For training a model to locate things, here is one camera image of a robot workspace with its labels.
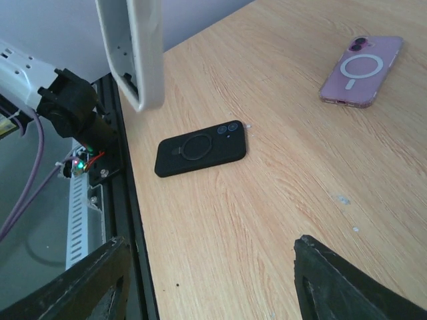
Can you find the grey slotted cable duct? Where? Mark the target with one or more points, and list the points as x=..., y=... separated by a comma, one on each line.
x=77, y=247

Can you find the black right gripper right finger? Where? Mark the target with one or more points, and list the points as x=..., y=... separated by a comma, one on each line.
x=329, y=287

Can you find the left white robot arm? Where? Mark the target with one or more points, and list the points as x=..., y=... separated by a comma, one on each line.
x=58, y=95

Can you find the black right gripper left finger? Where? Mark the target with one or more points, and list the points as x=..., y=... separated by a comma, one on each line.
x=97, y=287

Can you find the pink phone in clear case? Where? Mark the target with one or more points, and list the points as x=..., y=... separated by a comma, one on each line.
x=361, y=70

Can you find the black front mounting rail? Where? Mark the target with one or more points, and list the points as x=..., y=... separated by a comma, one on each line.
x=123, y=214

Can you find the black phone in black case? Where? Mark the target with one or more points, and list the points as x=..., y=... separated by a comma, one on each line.
x=208, y=147

